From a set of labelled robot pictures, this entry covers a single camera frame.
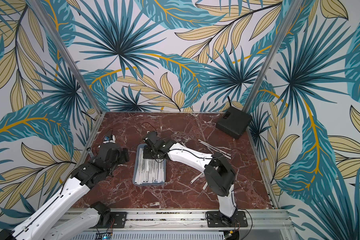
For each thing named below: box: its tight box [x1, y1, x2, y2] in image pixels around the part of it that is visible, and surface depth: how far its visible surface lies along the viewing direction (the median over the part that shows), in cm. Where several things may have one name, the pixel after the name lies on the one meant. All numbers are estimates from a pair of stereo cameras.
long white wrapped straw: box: [198, 139, 232, 160], surface depth 102 cm
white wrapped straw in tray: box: [134, 147, 165, 184], surface depth 90 cm
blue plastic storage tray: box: [132, 143, 167, 186], surface depth 89 cm
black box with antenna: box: [215, 95, 253, 140], surface depth 111 cm
